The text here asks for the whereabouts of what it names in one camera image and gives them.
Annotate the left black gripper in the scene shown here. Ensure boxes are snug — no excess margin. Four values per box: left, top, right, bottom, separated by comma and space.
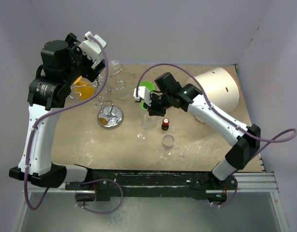
64, 33, 106, 85

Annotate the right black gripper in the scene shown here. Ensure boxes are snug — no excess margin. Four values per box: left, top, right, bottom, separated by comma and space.
144, 92, 173, 117

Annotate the clear wine glass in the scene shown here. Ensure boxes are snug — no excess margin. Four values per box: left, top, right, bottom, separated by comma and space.
109, 60, 129, 100
158, 134, 175, 162

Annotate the clear glass with red item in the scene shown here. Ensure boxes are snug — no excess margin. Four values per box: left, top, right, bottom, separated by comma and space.
137, 113, 157, 139

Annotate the orange plastic wine glass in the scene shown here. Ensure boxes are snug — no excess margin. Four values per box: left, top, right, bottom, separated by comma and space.
74, 76, 94, 101

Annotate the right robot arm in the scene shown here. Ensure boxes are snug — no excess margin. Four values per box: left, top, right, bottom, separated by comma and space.
134, 72, 261, 189

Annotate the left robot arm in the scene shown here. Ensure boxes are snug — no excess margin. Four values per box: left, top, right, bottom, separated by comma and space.
9, 32, 107, 189

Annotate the green plastic wine glass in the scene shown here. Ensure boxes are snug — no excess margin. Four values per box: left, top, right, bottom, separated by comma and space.
139, 81, 155, 110

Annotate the clear wine glass front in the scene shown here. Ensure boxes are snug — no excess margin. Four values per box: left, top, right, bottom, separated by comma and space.
158, 134, 175, 162

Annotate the small red capped bottle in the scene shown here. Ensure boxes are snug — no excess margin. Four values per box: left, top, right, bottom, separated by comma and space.
161, 118, 170, 131

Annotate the white cylindrical container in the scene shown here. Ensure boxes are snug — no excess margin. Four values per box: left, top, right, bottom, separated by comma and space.
195, 67, 240, 113

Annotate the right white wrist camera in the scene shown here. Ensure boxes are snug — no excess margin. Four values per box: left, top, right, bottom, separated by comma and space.
133, 86, 151, 106

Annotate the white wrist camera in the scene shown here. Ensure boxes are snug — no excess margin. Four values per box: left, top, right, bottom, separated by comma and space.
78, 31, 107, 61
133, 86, 151, 106

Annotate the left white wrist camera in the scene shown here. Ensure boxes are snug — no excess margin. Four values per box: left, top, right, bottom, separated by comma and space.
78, 31, 107, 61

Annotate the silver wire glass rack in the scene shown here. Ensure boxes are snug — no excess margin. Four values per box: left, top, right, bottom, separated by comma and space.
69, 64, 124, 130

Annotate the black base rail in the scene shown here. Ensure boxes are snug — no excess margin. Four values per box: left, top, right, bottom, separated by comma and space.
66, 169, 238, 201

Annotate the base left purple cable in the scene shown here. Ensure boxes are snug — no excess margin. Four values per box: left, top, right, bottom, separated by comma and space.
74, 177, 124, 214

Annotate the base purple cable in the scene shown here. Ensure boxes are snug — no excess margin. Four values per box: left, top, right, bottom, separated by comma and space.
74, 177, 124, 214
210, 175, 238, 208

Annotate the base right purple cable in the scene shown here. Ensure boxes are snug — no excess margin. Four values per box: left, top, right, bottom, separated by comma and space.
210, 175, 238, 208

